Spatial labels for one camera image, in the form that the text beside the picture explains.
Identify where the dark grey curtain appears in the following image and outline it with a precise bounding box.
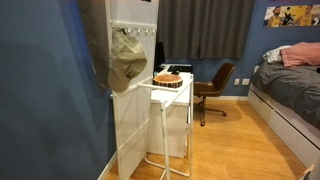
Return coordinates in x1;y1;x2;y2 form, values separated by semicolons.
157;0;256;61

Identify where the grey bed cover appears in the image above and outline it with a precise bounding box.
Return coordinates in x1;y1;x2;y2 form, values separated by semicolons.
250;59;320;131

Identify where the black computer monitor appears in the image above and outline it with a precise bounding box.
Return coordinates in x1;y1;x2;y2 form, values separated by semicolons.
154;41;167;73

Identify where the white metal clothes rack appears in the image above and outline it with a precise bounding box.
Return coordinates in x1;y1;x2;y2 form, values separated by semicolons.
105;0;195;180

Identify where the round wood slab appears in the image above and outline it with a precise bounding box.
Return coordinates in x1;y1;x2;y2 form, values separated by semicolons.
152;73;184;89

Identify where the white pillow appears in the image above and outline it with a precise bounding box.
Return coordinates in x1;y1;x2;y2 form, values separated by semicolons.
262;45;293;65

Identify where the white desk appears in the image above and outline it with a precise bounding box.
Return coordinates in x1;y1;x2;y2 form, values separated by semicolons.
146;64;195;160

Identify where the pink pillow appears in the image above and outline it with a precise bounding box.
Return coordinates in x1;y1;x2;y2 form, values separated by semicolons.
279;41;320;68

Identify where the black desk device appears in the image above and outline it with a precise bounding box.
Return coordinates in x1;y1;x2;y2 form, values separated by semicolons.
167;64;194;75

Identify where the basketball players poster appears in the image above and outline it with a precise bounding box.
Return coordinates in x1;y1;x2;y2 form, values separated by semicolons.
263;4;320;29

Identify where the white hook rail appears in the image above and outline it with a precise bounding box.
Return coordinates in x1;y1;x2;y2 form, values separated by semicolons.
109;19;158;37

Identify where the brown leather office chair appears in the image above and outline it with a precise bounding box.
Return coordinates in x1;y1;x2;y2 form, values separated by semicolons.
194;62;236;128

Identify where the khaki baseball cap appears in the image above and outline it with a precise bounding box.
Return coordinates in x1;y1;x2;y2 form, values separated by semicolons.
108;28;149;94

